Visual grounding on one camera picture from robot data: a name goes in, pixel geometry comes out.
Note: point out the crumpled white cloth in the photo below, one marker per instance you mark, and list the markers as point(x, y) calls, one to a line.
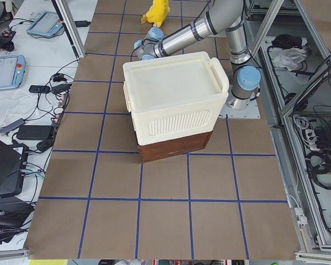
point(291, 59)

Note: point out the dark wooden drawer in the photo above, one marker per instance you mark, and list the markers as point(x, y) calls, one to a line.
point(174, 147)

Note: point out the black power brick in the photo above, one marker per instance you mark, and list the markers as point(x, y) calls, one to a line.
point(34, 132)

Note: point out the blue teach pendant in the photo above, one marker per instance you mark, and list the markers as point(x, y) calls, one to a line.
point(47, 25)
point(12, 70)

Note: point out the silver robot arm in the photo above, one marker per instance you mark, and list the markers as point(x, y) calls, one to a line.
point(223, 16)

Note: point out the aluminium frame rail right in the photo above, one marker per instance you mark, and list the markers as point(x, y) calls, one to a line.
point(300, 111)

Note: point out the blue teach pendant near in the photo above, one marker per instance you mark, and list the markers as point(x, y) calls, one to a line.
point(12, 70)

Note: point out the black laptop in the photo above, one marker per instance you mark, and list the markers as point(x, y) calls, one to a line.
point(12, 162)

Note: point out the cream plastic cabinet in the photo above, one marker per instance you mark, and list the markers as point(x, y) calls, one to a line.
point(174, 97)

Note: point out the yellow plush dinosaur toy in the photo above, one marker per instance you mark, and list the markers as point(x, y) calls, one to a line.
point(157, 13)

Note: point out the blue teach pendant far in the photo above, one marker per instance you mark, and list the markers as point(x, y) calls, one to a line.
point(47, 25)

